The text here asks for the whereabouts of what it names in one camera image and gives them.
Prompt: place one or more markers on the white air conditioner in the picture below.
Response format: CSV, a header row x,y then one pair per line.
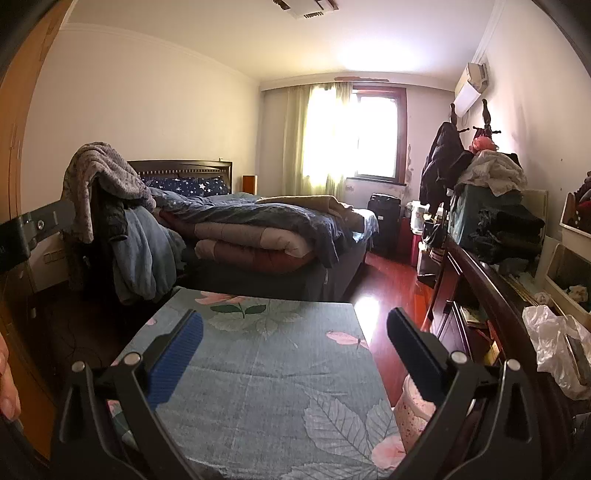
x,y
468,90

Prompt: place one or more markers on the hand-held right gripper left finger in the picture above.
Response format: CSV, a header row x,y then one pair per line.
x,y
175,360

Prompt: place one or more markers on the book in drawer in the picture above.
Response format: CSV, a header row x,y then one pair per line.
x,y
475,318

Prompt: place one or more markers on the pale green curtain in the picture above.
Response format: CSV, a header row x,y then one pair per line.
x,y
295,138

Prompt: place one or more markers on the window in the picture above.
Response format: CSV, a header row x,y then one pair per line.
x,y
376,138

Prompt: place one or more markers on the white floral trash bin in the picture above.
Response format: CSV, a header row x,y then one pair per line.
x,y
411,415

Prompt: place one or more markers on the blue floral tablecloth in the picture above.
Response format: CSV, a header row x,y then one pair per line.
x,y
277,369

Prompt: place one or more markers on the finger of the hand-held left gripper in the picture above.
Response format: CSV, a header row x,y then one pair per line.
x,y
53,219

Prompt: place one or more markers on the dark blue quilt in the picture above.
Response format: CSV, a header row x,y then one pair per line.
x,y
277,217

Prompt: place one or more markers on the black clothes pile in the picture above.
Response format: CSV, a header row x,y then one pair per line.
x,y
508,230

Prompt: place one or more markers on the tan brown blanket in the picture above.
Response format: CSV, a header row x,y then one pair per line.
x,y
314,203

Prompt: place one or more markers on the red small cabinet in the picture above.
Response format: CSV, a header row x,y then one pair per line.
x,y
408,240

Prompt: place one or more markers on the orange wooden wardrobe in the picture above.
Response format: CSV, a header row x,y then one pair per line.
x,y
14,138

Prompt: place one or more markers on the light blue garment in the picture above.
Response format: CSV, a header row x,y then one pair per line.
x,y
143,258

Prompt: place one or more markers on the grey knit blanket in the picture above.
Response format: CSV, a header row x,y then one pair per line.
x,y
101,170

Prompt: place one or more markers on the person's left hand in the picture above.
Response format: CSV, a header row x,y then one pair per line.
x,y
8,383

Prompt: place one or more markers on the dark green storage box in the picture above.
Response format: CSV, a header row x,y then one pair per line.
x,y
461,217

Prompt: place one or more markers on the black hanging coat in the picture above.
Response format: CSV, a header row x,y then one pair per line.
x,y
438,170

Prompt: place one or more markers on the pinkish brown comforter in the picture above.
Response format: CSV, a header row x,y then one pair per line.
x,y
240,242

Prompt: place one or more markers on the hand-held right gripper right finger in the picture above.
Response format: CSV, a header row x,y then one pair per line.
x,y
415,355

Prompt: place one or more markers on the white water kettle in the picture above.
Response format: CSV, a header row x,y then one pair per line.
x,y
422,217

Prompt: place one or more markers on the blue star pillow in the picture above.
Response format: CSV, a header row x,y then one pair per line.
x,y
184,185

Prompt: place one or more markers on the dark wooden dresser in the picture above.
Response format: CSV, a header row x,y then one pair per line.
x,y
489,300

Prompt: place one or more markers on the wooden coat rack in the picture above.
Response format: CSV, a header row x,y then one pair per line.
x,y
485,115

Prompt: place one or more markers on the white storage bin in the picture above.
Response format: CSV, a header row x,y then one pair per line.
x,y
558,277
575,226

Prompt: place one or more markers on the dark wooden bed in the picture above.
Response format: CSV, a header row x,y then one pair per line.
x,y
258,279

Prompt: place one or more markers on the white crumpled cloth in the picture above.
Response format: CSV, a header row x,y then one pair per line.
x,y
496,170

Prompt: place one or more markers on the white plastic bag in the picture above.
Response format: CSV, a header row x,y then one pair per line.
x,y
549,341

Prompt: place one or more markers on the black suitcase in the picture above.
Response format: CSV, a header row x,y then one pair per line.
x,y
383,226

